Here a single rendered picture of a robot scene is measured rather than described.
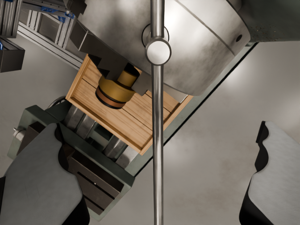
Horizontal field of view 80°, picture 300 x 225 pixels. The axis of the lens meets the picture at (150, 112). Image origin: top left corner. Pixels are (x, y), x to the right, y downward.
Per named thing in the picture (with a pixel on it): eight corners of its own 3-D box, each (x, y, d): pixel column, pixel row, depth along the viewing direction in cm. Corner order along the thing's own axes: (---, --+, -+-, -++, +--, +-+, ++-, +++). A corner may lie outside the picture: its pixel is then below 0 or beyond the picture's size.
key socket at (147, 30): (142, 21, 24) (141, 22, 21) (167, 21, 24) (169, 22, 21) (143, 47, 25) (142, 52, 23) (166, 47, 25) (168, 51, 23)
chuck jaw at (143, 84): (160, 43, 34) (209, 81, 35) (164, 43, 39) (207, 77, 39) (130, 88, 39) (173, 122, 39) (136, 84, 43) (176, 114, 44)
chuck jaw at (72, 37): (132, 22, 35) (76, -13, 25) (147, 35, 33) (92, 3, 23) (106, 68, 39) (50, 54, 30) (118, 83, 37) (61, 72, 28)
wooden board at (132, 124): (106, 25, 59) (101, 24, 55) (194, 92, 60) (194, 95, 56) (71, 95, 71) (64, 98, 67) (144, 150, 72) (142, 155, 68)
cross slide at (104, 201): (37, 120, 72) (27, 125, 67) (124, 184, 73) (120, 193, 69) (24, 149, 79) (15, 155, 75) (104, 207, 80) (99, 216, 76)
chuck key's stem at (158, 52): (146, 26, 24) (144, 39, 14) (163, 25, 24) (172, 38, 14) (147, 43, 25) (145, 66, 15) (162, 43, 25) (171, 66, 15)
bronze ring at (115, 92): (102, 56, 35) (82, 92, 39) (139, 85, 36) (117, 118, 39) (119, 53, 44) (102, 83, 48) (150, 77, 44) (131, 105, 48)
